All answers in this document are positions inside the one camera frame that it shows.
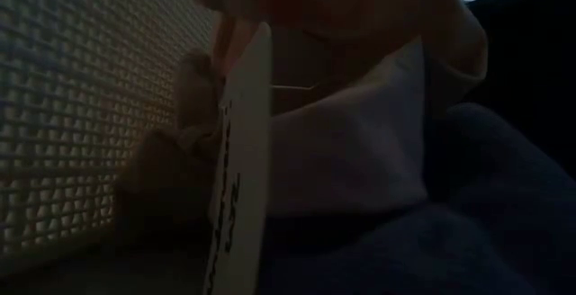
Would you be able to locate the pink garment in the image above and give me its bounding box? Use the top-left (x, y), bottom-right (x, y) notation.
top-left (114, 0), bottom-right (490, 242)

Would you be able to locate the large black garment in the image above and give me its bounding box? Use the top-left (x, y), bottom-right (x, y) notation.
top-left (463, 0), bottom-right (576, 179)

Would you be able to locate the white printed garment tag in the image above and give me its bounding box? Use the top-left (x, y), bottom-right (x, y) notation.
top-left (201, 21), bottom-right (275, 295)

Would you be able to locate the purple sock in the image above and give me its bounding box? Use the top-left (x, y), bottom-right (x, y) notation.
top-left (256, 101), bottom-right (576, 295)

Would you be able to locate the white woven-texture plastic basket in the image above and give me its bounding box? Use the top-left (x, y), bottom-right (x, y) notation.
top-left (0, 0), bottom-right (221, 264)

